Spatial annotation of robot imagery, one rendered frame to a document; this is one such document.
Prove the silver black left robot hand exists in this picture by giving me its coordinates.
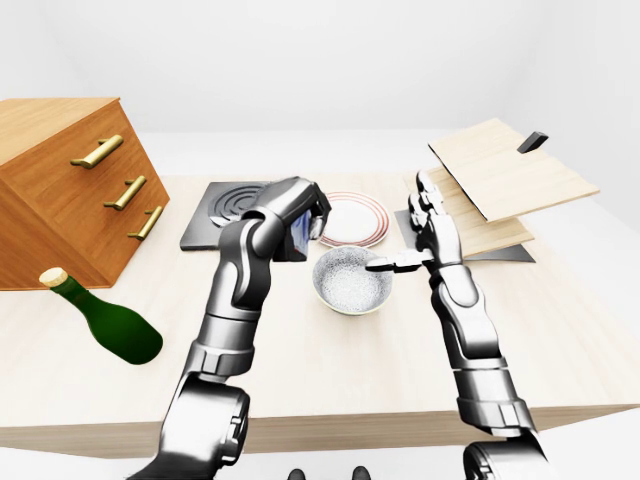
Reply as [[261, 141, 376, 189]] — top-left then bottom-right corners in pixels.
[[247, 175, 334, 264]]

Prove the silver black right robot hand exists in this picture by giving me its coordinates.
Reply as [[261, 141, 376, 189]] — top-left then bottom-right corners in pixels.
[[365, 169, 466, 276]]

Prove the blue cream cheese box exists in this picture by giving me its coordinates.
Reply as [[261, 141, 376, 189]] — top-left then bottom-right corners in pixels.
[[288, 212, 315, 262]]

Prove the grey speckled patterned bowl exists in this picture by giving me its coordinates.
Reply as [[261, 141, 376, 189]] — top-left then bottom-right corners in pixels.
[[312, 245, 395, 317]]

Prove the white plate with red rings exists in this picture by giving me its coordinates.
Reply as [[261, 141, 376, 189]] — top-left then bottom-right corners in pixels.
[[317, 190, 391, 250]]

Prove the flat dark stove plate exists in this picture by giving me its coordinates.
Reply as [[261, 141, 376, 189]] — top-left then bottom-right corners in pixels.
[[179, 181, 281, 254]]

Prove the wooden cabinet drawer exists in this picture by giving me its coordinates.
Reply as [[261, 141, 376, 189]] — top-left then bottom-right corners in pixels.
[[0, 98, 143, 274], [0, 142, 159, 290], [64, 174, 172, 290]]

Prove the green bottle with cork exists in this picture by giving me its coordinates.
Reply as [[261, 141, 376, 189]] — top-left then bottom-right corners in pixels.
[[39, 267, 165, 367]]

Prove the wooden cabinet with drawers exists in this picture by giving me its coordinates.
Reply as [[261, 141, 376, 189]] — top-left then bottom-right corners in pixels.
[[0, 97, 172, 291]]

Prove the brass drawer handle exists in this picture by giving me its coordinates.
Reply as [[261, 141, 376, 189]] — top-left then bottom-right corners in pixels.
[[69, 133, 125, 171], [126, 205, 165, 242], [103, 175, 148, 212]]

